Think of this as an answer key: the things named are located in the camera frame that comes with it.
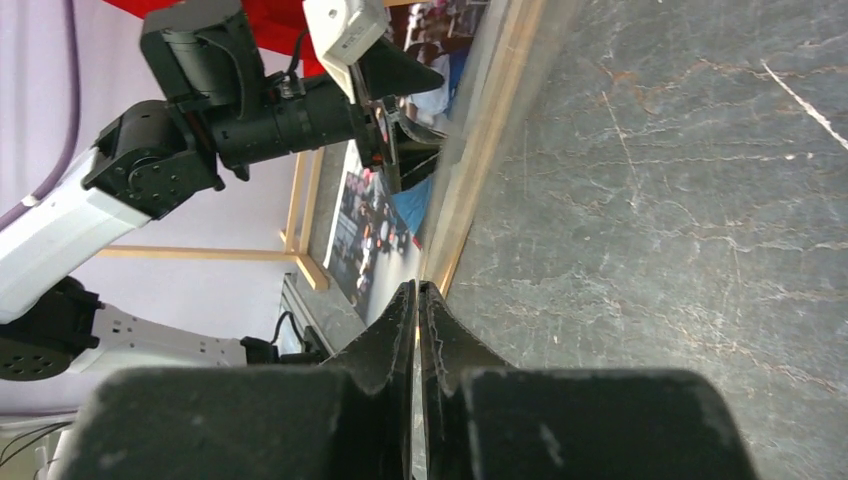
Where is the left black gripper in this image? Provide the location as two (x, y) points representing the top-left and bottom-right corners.
(355, 38), (444, 194)

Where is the clear acrylic sheet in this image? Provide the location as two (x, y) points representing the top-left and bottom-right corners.
(416, 1), (584, 479)

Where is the printed colour photo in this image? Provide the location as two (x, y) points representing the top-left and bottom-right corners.
(324, 1), (492, 324)

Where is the wooden clothes rack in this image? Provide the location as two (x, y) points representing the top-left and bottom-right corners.
(95, 0), (425, 293)

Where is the wooden picture frame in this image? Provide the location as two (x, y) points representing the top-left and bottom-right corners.
(417, 1), (555, 297)

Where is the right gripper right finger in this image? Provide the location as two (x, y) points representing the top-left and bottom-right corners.
(418, 282), (757, 479)

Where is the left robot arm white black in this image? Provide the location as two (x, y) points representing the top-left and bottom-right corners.
(1, 1), (448, 382)

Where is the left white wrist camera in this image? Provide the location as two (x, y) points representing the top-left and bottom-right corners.
(302, 0), (388, 104)

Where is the red hanging shirt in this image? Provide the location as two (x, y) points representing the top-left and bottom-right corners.
(108, 1), (327, 77)

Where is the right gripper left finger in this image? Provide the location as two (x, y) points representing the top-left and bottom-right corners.
(58, 281), (417, 479)

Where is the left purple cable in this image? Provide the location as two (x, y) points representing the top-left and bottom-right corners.
(0, 0), (82, 233)

